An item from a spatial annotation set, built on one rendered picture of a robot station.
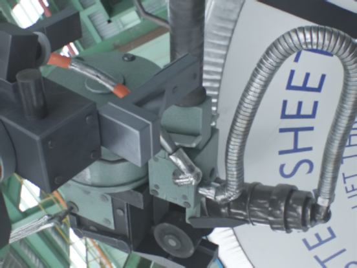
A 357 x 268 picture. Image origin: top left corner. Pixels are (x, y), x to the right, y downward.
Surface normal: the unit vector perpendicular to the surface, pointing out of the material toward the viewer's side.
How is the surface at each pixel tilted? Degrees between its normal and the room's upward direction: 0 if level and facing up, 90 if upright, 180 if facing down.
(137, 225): 137
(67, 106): 115
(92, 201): 58
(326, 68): 90
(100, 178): 81
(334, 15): 90
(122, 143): 50
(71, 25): 129
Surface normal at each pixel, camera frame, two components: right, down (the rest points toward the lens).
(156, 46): 0.07, 0.49
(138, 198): -0.47, 0.54
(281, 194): -0.37, -0.62
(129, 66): 0.00, -0.79
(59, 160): 0.79, 0.38
